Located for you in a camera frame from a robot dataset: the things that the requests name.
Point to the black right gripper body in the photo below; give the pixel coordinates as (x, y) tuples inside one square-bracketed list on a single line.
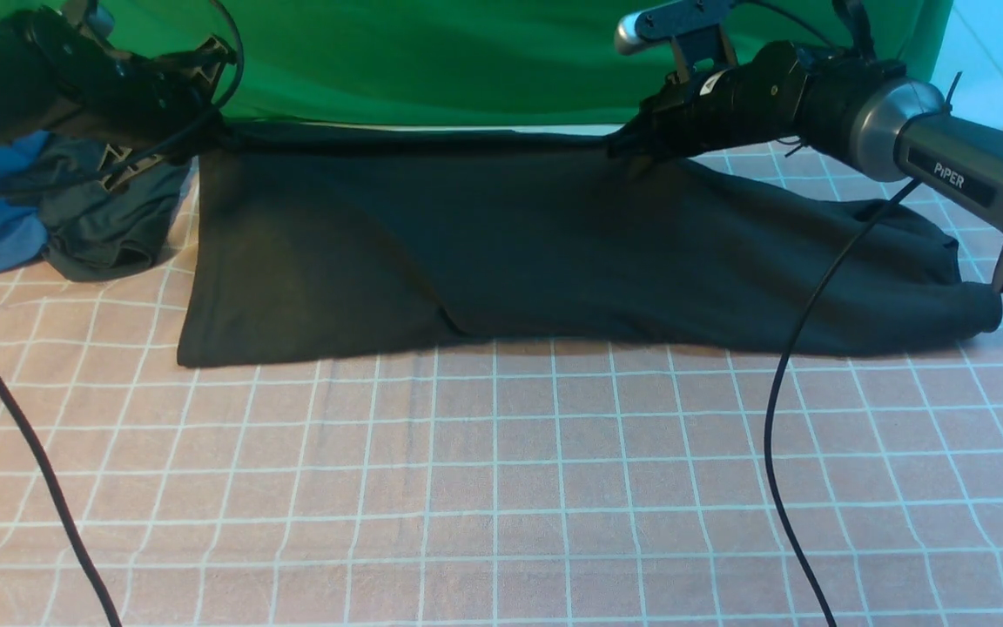
[(730, 108)]

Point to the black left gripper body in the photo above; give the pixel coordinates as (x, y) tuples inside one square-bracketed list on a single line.
[(165, 113)]

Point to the dark gray long-sleeved shirt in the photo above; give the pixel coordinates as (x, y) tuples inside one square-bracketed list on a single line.
[(321, 242)]

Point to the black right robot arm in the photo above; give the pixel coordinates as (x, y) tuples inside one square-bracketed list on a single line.
[(868, 114)]

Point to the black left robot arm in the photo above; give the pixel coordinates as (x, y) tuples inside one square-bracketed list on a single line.
[(60, 73)]

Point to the green backdrop cloth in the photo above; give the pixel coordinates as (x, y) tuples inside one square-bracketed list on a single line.
[(467, 63)]

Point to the dark green crumpled garment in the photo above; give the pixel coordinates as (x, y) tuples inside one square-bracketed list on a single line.
[(96, 236)]

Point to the pink checkered tablecloth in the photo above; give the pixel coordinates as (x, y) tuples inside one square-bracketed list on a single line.
[(521, 485)]

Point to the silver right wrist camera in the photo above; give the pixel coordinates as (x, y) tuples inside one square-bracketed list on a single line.
[(693, 29)]

